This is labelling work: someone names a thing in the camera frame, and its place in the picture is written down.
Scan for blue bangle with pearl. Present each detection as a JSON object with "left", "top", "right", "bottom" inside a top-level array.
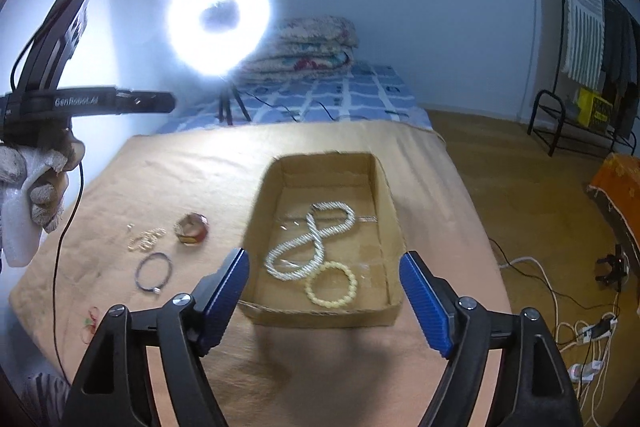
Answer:
[{"left": 134, "top": 251, "right": 174, "bottom": 295}]

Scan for red strap wristwatch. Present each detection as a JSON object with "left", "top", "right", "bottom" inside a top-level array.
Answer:
[{"left": 174, "top": 212, "right": 209, "bottom": 246}]

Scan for small cream pearl strand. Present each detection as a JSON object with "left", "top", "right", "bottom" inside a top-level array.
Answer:
[{"left": 127, "top": 223, "right": 166, "bottom": 253}]

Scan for yellow jade bead bracelet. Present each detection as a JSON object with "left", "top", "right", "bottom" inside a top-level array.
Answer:
[{"left": 304, "top": 260, "right": 359, "bottom": 309}]

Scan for twisted white pearl necklace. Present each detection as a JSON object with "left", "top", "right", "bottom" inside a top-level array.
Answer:
[{"left": 263, "top": 199, "right": 378, "bottom": 282}]

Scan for red cord jade pendant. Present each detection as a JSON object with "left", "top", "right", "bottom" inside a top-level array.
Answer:
[{"left": 80, "top": 307, "right": 102, "bottom": 345}]

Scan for left hand grey knit glove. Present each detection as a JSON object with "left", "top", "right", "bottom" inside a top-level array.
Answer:
[{"left": 1, "top": 128, "right": 86, "bottom": 233}]

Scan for brown cardboard tray box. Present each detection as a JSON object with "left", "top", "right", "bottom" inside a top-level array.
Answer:
[{"left": 240, "top": 152, "right": 406, "bottom": 329}]

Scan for white power strip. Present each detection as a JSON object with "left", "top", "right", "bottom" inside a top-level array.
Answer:
[{"left": 567, "top": 312, "right": 617, "bottom": 385}]

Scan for folded floral quilt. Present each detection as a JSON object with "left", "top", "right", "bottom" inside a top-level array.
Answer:
[{"left": 235, "top": 15, "right": 359, "bottom": 80}]

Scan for black clamp on floor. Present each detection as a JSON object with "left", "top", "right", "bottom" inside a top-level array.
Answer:
[{"left": 594, "top": 244, "right": 630, "bottom": 293}]

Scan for orange cloth covered table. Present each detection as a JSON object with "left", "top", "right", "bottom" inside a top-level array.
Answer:
[{"left": 588, "top": 153, "right": 640, "bottom": 251}]

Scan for yellow box on rack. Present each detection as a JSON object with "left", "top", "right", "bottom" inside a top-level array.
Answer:
[{"left": 576, "top": 87, "right": 613, "bottom": 132}]

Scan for black clothes rack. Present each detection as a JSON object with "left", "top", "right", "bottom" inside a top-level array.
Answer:
[{"left": 526, "top": 0, "right": 639, "bottom": 157}]

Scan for dark hanging clothes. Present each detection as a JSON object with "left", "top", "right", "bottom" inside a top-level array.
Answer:
[{"left": 602, "top": 0, "right": 639, "bottom": 139}]

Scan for white striped hanging cloth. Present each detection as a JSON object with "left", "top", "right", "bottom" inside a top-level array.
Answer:
[{"left": 562, "top": 0, "right": 605, "bottom": 91}]

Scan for ring light on tripod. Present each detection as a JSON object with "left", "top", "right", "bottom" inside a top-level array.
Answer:
[{"left": 165, "top": 0, "right": 271, "bottom": 126}]

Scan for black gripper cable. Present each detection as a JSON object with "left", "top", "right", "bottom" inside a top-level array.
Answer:
[{"left": 8, "top": 0, "right": 97, "bottom": 388}]

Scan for white foam handle wrap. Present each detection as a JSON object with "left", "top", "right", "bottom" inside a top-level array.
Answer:
[{"left": 1, "top": 164, "right": 49, "bottom": 268}]

